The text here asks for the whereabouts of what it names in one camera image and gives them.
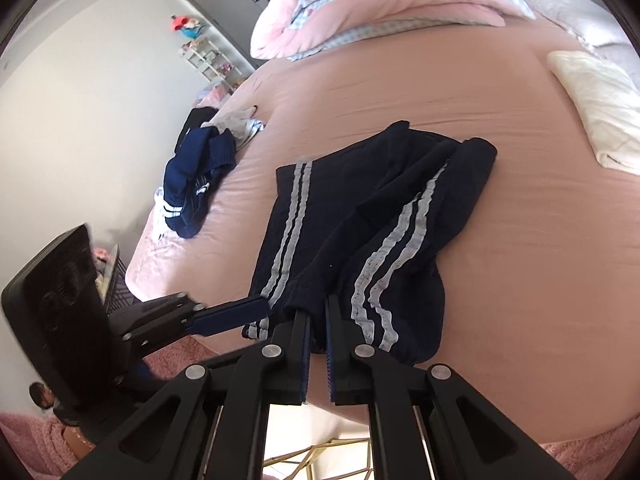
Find pink bed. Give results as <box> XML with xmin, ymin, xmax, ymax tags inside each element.
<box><xmin>125</xmin><ymin>7</ymin><xmax>640</xmax><ymax>441</ymax></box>

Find pale lilac blanket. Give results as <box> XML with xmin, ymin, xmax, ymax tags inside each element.
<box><xmin>515</xmin><ymin>0</ymin><xmax>640</xmax><ymax>81</ymax></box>

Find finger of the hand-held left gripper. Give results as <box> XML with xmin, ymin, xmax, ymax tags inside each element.
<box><xmin>107</xmin><ymin>292</ymin><xmax>271</xmax><ymax>361</ymax></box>

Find cream folded cloth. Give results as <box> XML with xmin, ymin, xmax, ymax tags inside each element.
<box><xmin>546</xmin><ymin>50</ymin><xmax>640</xmax><ymax>176</ymax></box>

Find black slatted rack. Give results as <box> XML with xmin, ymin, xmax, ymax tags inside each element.
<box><xmin>97</xmin><ymin>244</ymin><xmax>136</xmax><ymax>313</ymax></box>

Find grey wardrobe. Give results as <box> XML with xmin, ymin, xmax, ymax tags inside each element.
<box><xmin>171</xmin><ymin>0</ymin><xmax>276</xmax><ymax>68</ymax></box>

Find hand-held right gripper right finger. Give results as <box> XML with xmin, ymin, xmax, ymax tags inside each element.
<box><xmin>325</xmin><ymin>294</ymin><xmax>576</xmax><ymax>480</ymax></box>

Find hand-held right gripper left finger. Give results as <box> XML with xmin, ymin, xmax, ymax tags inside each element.
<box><xmin>60</xmin><ymin>309</ymin><xmax>312</xmax><ymax>480</ymax></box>

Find red toy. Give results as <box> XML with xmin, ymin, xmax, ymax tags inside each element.
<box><xmin>171</xmin><ymin>14</ymin><xmax>201</xmax><ymax>38</ymax></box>

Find white grey garment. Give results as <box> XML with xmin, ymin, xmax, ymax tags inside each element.
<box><xmin>207</xmin><ymin>105</ymin><xmax>266</xmax><ymax>148</ymax></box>

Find black garment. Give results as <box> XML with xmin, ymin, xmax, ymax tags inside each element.
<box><xmin>174</xmin><ymin>106</ymin><xmax>221</xmax><ymax>153</ymax></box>

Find blue striped jacket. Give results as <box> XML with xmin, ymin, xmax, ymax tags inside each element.
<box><xmin>150</xmin><ymin>126</ymin><xmax>237</xmax><ymax>241</ymax></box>

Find pink checked quilt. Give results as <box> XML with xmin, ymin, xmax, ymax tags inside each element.
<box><xmin>250</xmin><ymin>0</ymin><xmax>538</xmax><ymax>61</ymax></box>

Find white shelf unit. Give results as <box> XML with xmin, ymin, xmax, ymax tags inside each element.
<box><xmin>180</xmin><ymin>35</ymin><xmax>256</xmax><ymax>83</ymax></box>

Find navy striped pants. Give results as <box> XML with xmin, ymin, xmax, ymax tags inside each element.
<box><xmin>241</xmin><ymin>120</ymin><xmax>498</xmax><ymax>366</ymax></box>

